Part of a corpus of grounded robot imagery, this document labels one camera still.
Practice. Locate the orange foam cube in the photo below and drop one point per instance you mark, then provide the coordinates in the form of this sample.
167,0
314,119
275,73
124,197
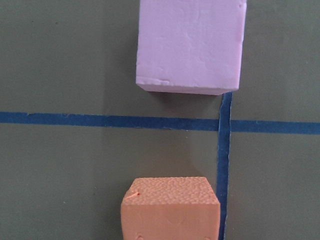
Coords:
170,208

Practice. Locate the pink foam cube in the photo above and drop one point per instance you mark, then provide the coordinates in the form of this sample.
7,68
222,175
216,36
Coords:
190,46

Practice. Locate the brown paper table cover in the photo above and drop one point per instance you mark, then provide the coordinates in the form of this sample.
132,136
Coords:
76,130

